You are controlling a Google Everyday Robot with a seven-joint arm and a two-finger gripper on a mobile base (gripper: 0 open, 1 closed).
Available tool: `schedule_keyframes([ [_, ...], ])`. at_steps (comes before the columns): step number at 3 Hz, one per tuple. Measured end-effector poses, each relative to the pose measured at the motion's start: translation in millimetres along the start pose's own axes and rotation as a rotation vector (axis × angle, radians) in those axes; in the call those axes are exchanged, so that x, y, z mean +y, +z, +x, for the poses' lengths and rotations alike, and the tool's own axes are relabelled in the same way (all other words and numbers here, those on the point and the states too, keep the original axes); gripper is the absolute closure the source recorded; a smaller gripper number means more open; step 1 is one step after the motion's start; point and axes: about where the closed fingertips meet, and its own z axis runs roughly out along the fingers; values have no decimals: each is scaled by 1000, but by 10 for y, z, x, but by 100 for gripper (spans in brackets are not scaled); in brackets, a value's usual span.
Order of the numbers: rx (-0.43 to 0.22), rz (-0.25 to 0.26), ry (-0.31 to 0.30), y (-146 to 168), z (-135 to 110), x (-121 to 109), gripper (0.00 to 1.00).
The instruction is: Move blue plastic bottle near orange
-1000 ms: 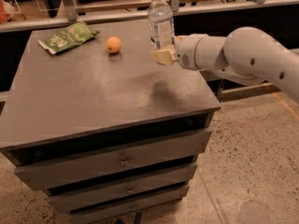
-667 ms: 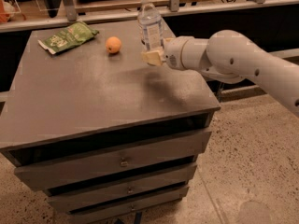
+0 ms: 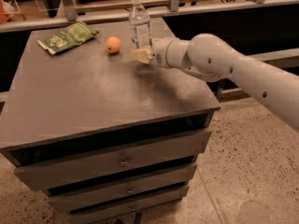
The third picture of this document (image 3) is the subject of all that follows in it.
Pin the top grey drawer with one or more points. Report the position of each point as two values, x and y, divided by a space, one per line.
108 161

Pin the grey drawer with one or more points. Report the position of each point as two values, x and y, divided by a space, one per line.
127 205
124 185
108 161

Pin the green snack bag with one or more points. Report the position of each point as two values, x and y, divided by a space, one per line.
67 38

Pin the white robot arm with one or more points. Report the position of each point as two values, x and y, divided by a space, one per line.
209 58

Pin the orange object at left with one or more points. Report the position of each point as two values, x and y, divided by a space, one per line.
6 11

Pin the bottom grey drawer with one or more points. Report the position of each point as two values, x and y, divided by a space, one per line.
127 205

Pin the middle grey drawer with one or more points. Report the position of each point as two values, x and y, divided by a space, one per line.
124 185

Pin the orange fruit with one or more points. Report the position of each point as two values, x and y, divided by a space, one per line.
113 45

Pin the grey metal railing frame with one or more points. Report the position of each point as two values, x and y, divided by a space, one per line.
252 26

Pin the clear plastic water bottle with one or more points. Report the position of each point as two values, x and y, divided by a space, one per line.
140 25

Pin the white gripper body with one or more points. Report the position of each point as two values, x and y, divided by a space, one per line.
160 53

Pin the grey drawer cabinet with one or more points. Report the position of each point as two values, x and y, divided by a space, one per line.
86 99

